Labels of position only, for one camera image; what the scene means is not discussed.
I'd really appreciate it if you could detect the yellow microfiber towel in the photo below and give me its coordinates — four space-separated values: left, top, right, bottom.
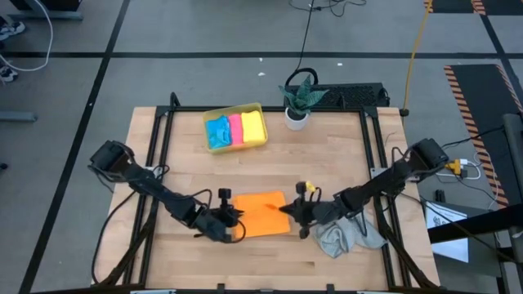
240 109 266 144

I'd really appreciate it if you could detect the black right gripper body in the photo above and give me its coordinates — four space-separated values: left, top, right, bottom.
294 181 342 240

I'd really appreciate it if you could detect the black hazard-striped mat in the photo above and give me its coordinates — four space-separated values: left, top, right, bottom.
423 0 484 14
443 64 523 209

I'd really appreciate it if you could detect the blue microfiber towel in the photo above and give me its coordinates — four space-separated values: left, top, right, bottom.
204 114 233 150

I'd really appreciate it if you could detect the grey desk foot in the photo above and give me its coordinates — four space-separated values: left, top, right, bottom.
7 0 85 22
0 110 38 123

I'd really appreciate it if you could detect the orange microfiber towel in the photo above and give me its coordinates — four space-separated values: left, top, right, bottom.
231 190 293 240

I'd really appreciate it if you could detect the black metal beam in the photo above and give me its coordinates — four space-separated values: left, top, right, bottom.
427 203 523 245

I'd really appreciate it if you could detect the black metal table frame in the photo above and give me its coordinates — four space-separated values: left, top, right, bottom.
94 91 445 294

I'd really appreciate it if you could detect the yellow cable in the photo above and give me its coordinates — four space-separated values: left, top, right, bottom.
399 0 434 118

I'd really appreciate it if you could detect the black left wrist camera cable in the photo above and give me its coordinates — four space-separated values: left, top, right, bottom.
191 188 248 245

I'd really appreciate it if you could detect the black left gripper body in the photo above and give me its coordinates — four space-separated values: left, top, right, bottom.
195 187 240 244

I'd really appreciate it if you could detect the white paper sheet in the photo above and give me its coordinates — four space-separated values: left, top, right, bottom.
424 201 470 264

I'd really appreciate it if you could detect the snake plant in white pot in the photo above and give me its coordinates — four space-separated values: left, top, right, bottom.
278 74 330 131

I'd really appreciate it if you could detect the white charger cable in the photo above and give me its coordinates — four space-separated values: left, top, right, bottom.
435 158 484 181

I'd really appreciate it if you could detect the dark grey pole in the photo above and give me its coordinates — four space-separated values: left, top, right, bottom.
501 113 523 266

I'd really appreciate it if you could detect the yellow plastic bin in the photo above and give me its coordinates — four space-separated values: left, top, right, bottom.
202 101 270 155

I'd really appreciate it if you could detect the pink microfiber towel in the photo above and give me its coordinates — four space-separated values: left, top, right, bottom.
227 113 245 147

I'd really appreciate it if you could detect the grey microfiber towel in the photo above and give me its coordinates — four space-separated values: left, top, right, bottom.
314 214 388 260

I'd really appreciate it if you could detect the black perforated box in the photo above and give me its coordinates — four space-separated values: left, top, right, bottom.
284 82 391 110

